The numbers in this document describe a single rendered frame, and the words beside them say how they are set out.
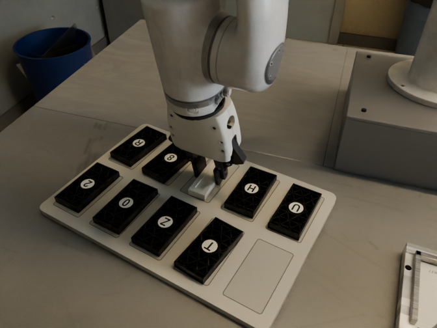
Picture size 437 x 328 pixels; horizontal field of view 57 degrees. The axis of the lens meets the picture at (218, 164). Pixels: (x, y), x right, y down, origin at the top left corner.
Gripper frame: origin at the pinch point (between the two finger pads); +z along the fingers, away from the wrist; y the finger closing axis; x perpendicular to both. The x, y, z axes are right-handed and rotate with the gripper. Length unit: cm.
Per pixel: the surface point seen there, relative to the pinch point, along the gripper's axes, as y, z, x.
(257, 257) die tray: -13.2, 0.3, 11.4
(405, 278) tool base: -32.1, 0.4, 6.3
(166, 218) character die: 1.2, -0.9, 11.7
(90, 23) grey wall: 186, 103, -151
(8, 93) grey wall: 174, 92, -64
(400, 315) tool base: -32.2, -0.8, 11.9
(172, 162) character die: 7.3, 1.5, 0.5
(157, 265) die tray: -1.4, -1.1, 18.6
